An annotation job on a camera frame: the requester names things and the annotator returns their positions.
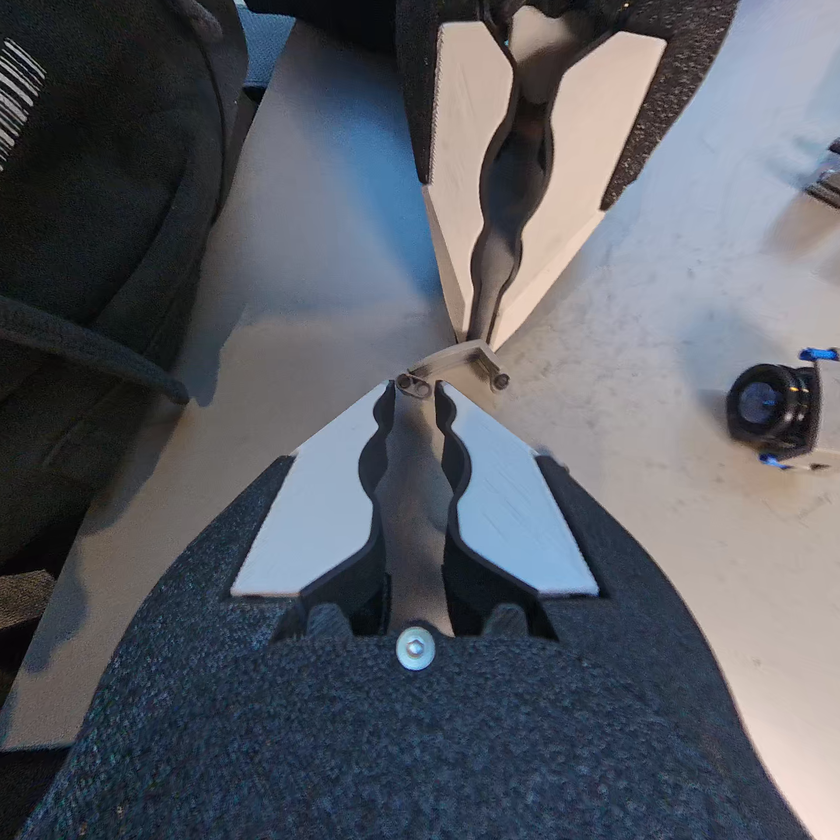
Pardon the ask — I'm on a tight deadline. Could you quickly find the person's black printed sweatshirt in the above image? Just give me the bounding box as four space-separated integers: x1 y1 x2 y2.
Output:
0 0 253 592

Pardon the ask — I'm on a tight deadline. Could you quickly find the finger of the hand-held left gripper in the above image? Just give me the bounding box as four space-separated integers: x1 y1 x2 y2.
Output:
489 29 669 353
423 20 516 345

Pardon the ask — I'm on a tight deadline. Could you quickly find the grey mesh chair seat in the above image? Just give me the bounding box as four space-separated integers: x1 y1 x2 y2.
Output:
236 0 296 89

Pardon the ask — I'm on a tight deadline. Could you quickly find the grey desk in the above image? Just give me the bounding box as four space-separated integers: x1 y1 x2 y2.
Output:
0 0 840 840

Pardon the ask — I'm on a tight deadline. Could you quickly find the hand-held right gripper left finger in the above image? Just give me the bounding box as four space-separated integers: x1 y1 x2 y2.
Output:
231 381 396 598

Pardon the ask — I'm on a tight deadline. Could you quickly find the grey curved brick panel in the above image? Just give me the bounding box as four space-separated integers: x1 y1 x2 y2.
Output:
397 340 511 395

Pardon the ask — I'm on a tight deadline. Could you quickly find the grey brick block assembly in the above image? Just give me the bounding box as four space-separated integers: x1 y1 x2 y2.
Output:
804 136 840 211

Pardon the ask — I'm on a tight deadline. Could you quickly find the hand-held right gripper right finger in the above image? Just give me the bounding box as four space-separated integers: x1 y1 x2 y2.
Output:
434 379 599 598

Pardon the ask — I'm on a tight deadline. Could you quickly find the grey black wheel assembly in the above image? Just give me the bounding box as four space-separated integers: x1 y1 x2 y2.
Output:
725 346 840 472

